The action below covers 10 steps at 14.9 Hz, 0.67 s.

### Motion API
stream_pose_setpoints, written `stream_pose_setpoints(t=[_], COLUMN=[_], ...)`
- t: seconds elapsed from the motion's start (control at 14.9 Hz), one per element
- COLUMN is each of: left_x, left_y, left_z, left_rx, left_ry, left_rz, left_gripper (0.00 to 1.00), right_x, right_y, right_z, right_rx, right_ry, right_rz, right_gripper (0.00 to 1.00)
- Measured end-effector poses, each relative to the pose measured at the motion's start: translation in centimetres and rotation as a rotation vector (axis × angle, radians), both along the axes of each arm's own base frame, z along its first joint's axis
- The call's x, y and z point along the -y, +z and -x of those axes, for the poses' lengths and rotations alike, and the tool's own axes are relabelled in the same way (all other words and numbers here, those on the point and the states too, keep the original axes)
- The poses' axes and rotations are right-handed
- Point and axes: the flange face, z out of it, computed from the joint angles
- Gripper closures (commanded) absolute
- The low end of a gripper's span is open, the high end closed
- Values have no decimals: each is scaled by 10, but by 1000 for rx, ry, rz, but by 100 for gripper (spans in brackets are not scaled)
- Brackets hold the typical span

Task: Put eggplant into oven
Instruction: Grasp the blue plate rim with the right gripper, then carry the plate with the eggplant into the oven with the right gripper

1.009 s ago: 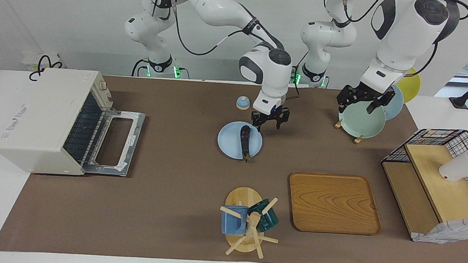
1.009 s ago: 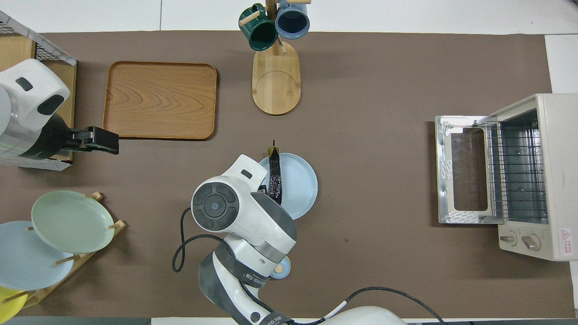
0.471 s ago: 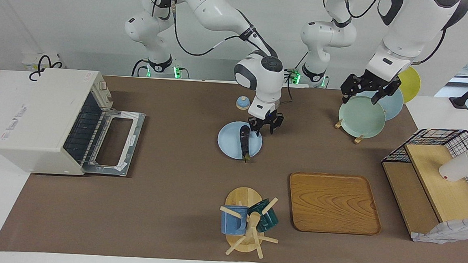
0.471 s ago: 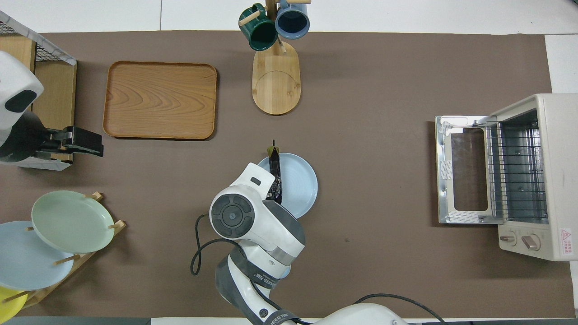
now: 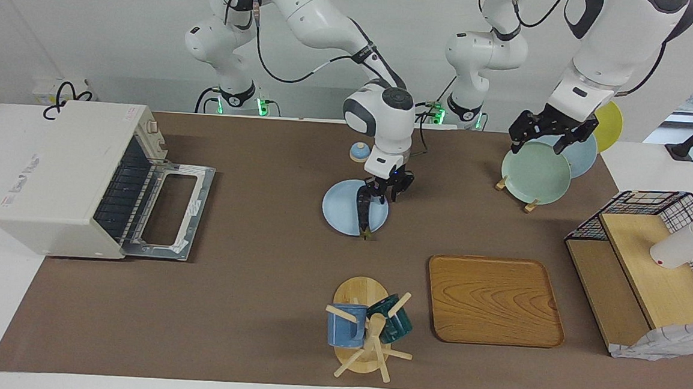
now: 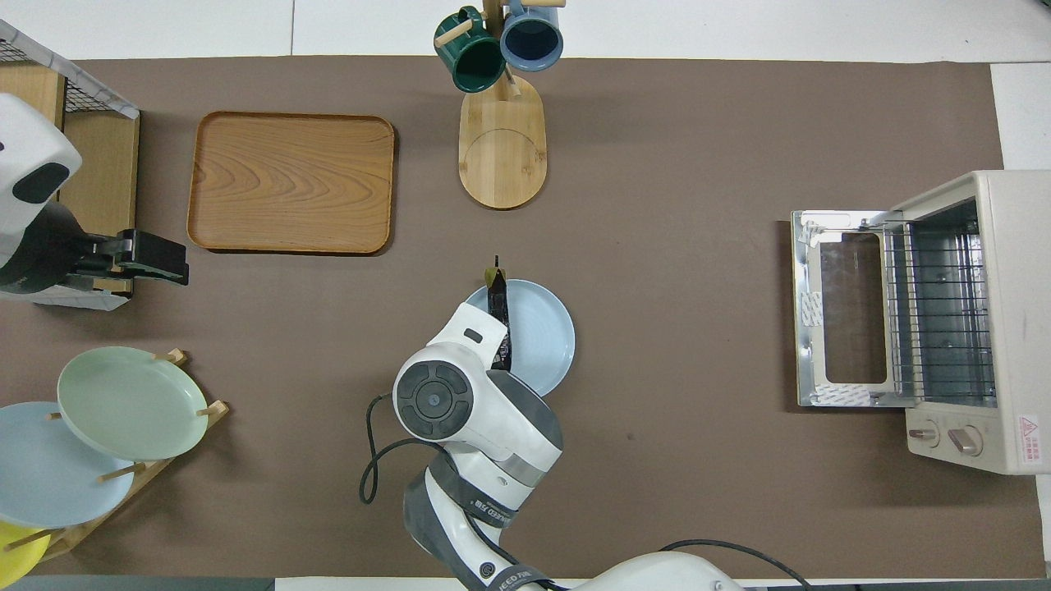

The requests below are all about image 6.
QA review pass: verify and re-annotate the wooden serving tray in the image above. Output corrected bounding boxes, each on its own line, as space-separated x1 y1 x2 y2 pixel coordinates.
187 112 397 256

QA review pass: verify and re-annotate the brown table mat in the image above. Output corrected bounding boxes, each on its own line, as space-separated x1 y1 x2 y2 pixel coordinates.
0 56 1045 580

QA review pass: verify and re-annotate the cream toaster oven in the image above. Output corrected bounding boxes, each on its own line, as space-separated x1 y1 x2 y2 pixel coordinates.
792 170 1051 475

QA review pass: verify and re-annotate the pale blue racked plate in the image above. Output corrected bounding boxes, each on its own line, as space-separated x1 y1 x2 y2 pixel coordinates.
0 401 136 529

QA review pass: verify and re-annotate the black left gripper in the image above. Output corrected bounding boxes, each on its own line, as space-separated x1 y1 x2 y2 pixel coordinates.
0 204 190 298

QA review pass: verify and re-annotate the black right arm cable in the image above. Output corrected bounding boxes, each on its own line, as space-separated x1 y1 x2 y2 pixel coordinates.
359 392 444 506

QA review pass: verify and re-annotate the grey marbled paper wrap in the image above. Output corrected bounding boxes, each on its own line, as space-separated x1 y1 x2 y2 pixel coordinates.
33 283 132 311

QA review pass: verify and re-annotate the pale green plate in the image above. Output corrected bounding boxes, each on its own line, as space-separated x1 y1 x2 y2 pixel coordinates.
57 346 209 461

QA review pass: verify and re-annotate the dark green ceramic mug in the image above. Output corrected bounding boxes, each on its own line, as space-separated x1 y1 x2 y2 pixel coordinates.
434 7 507 94

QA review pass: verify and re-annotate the light blue plate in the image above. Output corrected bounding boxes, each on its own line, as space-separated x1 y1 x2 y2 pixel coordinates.
465 279 576 397

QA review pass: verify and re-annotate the wooden plate rack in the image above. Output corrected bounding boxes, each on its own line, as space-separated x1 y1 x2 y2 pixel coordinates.
33 349 230 563

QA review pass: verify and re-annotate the blue ceramic mug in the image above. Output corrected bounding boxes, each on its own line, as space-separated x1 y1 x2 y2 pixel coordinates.
500 0 565 72

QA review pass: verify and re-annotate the wire and wood shelf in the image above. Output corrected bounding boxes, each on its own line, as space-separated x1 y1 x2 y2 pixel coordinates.
0 21 140 311

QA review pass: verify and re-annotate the wooden mug tree stand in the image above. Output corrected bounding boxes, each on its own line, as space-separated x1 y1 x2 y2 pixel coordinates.
434 0 567 210

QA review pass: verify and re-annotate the yellow plate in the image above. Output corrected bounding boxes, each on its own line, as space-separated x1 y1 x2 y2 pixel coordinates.
0 522 50 589

